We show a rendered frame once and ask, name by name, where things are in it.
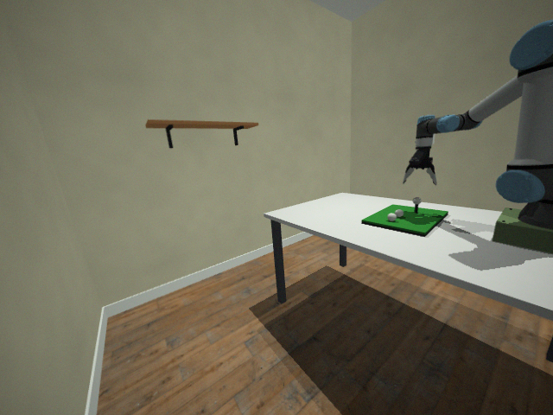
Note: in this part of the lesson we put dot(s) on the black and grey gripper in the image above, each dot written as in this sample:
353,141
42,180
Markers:
425,163

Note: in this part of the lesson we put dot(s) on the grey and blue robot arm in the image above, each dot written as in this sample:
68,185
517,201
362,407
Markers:
529,176

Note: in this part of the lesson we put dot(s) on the green turf mat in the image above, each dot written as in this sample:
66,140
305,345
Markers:
420,222

